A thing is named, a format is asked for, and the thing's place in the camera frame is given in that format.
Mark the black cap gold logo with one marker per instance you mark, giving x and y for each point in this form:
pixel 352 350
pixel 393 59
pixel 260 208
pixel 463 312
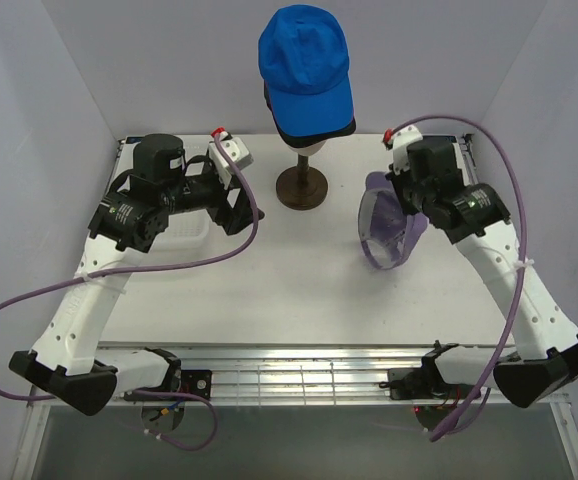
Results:
pixel 300 142

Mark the wooden mannequin head stand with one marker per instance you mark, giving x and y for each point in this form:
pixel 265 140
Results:
pixel 302 187

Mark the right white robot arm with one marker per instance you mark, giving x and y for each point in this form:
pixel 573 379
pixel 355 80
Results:
pixel 428 181

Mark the aluminium frame rails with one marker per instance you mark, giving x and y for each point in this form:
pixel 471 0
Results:
pixel 302 318

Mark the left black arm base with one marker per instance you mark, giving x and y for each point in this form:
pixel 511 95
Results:
pixel 194 382

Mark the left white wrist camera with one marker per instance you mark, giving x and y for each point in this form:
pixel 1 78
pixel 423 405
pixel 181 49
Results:
pixel 224 149

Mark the blue perforated cap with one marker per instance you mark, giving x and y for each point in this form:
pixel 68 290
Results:
pixel 304 62

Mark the lavender LA baseball cap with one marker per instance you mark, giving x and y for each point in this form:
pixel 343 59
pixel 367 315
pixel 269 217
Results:
pixel 387 235

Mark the pink perforated cap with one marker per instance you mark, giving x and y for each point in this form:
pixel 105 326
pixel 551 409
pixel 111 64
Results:
pixel 267 98

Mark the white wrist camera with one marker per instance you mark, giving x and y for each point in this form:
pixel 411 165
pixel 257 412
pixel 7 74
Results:
pixel 397 142
pixel 224 149

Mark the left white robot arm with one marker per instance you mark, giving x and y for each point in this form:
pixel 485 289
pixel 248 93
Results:
pixel 162 182

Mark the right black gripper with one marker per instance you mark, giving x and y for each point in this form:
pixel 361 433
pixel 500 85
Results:
pixel 396 177

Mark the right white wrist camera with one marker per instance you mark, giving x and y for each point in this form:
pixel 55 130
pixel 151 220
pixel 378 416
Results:
pixel 397 142

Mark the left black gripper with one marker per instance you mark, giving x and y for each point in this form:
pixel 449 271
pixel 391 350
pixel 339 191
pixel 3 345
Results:
pixel 233 219

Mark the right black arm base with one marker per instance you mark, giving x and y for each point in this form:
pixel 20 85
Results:
pixel 415 384

